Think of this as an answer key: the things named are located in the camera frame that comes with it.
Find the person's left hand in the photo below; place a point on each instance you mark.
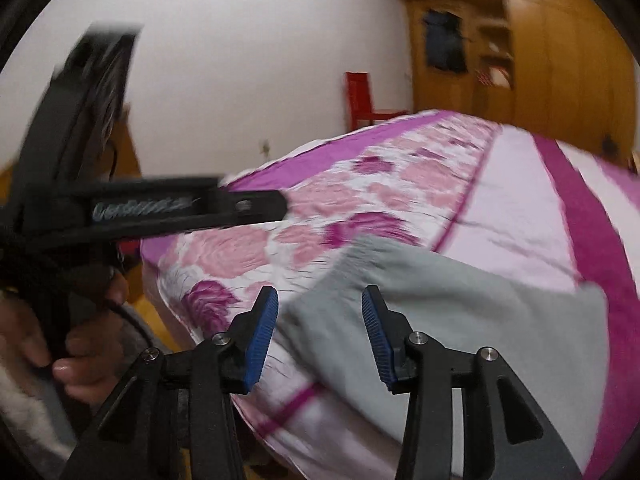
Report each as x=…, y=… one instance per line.
x=90, y=365

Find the pink floral bedspread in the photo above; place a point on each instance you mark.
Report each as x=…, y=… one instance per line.
x=510, y=210

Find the red polka dot box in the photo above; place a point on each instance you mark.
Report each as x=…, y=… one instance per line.
x=482, y=78

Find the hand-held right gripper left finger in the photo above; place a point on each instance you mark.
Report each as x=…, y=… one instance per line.
x=262, y=345

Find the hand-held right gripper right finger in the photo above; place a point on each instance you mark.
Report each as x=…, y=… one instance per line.
x=375, y=340

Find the white box with red edge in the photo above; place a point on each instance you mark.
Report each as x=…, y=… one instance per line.
x=501, y=77

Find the red chair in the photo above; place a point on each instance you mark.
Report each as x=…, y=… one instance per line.
x=360, y=100

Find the dark hanging clothes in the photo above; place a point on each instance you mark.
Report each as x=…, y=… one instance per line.
x=445, y=40

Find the small black bag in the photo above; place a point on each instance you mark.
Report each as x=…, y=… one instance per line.
x=610, y=149

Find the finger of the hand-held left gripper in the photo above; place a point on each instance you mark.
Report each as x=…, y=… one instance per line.
x=260, y=206

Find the grey fleece pants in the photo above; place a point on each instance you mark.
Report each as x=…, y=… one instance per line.
x=475, y=335

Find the wooden wardrobe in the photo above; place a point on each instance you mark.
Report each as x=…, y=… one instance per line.
x=550, y=60

